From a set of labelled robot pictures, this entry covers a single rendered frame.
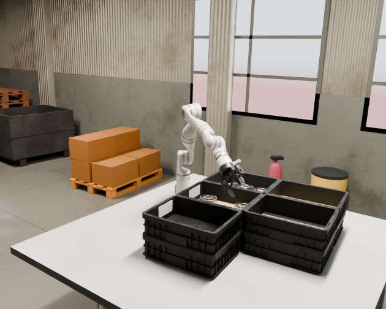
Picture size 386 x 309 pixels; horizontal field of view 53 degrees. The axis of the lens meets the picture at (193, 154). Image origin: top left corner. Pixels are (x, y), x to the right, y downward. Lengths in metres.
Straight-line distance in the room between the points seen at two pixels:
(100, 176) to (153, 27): 2.11
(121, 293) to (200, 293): 0.33
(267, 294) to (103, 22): 5.02
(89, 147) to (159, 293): 3.21
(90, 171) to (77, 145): 0.35
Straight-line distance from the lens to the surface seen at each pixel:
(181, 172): 2.51
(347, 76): 4.19
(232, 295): 1.71
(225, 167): 1.84
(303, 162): 4.41
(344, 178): 3.95
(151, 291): 1.72
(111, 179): 4.56
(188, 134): 2.31
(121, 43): 5.82
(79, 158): 4.84
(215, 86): 4.66
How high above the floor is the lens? 1.67
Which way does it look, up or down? 15 degrees down
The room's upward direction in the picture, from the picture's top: 2 degrees clockwise
